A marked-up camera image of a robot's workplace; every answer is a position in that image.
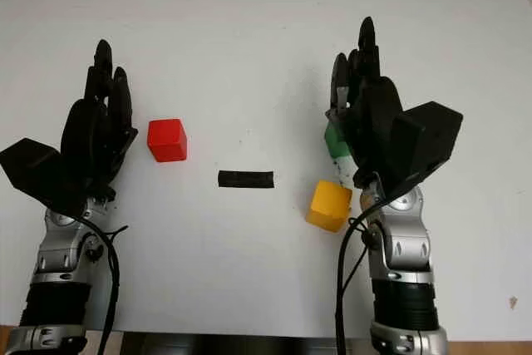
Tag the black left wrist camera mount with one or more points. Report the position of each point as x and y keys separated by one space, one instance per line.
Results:
x=33 y=168

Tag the dark robot torso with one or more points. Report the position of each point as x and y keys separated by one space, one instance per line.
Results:
x=245 y=344

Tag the black tape strip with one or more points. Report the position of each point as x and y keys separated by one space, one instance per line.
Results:
x=246 y=179

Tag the yellow cube block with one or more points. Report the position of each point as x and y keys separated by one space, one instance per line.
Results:
x=328 y=205

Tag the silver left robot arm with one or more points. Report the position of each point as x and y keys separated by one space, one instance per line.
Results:
x=58 y=255

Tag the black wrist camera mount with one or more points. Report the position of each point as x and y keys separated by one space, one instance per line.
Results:
x=428 y=139
x=33 y=168

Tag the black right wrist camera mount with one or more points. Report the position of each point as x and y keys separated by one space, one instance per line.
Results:
x=428 y=139

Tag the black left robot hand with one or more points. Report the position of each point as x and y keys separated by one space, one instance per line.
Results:
x=97 y=130

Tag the red cube block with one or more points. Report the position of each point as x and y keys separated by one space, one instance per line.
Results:
x=166 y=141

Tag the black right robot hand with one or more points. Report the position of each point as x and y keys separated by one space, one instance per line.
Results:
x=374 y=122

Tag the green cube block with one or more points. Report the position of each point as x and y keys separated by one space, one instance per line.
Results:
x=336 y=141

